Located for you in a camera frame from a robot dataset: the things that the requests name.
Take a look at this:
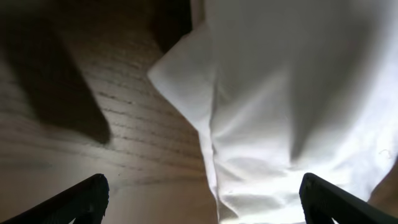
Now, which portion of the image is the white printed t-shirt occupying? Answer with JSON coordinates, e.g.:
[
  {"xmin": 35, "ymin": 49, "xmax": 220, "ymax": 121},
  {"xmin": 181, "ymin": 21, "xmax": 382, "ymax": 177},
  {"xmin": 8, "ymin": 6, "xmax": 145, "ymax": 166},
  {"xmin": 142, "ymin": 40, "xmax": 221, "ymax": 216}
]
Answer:
[{"xmin": 148, "ymin": 1, "xmax": 397, "ymax": 223}]

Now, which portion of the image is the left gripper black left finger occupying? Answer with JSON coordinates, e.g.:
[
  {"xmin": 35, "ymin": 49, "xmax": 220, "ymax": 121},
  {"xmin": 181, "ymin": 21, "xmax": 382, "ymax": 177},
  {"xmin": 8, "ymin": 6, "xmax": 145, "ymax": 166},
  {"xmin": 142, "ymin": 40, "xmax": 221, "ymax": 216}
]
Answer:
[{"xmin": 3, "ymin": 174, "xmax": 109, "ymax": 224}]

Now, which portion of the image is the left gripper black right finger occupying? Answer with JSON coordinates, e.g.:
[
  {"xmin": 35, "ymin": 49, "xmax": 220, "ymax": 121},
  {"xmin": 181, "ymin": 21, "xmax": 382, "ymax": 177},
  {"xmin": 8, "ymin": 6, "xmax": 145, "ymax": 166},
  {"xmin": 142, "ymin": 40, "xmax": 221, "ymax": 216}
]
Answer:
[{"xmin": 299, "ymin": 173, "xmax": 397, "ymax": 224}]

